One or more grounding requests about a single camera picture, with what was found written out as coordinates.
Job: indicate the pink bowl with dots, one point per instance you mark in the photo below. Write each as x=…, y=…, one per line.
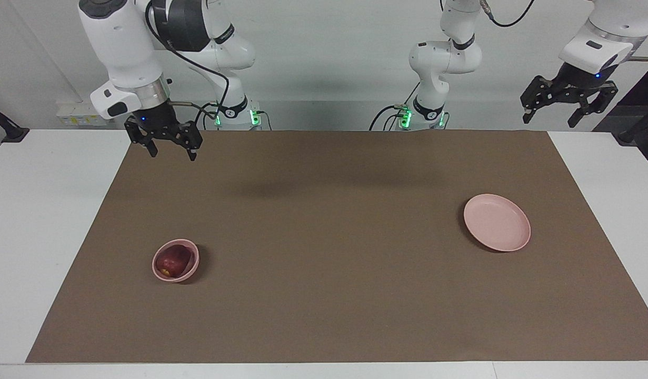
x=193, y=266

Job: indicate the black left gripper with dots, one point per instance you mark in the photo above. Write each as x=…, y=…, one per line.
x=581, y=84

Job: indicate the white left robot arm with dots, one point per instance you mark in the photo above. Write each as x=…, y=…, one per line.
x=442, y=58

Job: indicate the black clamp stand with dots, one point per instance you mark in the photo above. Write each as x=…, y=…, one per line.
x=10, y=132
x=637, y=129

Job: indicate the red apple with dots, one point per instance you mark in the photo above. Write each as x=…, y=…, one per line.
x=173, y=259

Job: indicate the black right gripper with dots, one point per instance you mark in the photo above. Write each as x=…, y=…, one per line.
x=158, y=122

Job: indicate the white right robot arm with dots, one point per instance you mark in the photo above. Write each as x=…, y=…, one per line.
x=126, y=47

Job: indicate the pink plate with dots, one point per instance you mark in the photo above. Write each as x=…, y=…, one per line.
x=497, y=222

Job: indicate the brown table mat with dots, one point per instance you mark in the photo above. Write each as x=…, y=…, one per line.
x=329, y=263

